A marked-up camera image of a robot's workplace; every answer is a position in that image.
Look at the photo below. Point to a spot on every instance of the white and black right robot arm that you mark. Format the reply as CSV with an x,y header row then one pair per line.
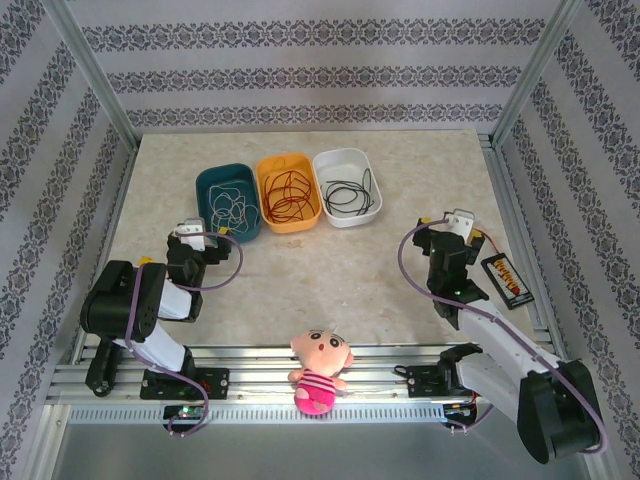
x,y
500,340

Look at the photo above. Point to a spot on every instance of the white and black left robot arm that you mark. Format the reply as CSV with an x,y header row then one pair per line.
x,y
165,345

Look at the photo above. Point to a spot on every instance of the yellow rectangular block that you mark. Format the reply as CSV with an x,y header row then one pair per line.
x,y
145,260

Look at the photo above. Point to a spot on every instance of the orange plastic bin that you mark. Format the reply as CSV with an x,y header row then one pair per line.
x,y
287,227

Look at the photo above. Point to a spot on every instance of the teal plastic bin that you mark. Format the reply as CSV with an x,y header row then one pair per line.
x,y
225,172

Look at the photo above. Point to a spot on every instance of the white plastic bin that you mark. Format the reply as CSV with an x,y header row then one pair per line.
x,y
345,167

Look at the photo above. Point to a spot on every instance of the small circuit board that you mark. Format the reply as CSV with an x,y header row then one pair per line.
x,y
457,409
185,412

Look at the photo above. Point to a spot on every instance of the pink plush doll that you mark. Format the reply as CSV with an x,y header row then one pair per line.
x,y
320,360

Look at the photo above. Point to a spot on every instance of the grey metal panel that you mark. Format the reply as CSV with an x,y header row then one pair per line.
x,y
320,450

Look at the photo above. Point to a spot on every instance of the aluminium side rail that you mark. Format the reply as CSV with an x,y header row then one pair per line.
x,y
119,205
507,200

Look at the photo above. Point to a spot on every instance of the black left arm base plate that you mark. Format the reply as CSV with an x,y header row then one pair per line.
x,y
215,382

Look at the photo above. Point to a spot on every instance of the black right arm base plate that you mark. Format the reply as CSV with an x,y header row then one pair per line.
x,y
422,382

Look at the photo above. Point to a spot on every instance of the aluminium rail beam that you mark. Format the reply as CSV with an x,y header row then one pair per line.
x,y
260,372

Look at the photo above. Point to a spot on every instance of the black clamp bracket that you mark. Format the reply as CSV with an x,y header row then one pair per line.
x,y
100,380

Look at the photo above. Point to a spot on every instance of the aluminium frame post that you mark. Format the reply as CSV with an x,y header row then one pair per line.
x,y
535,65
80,60

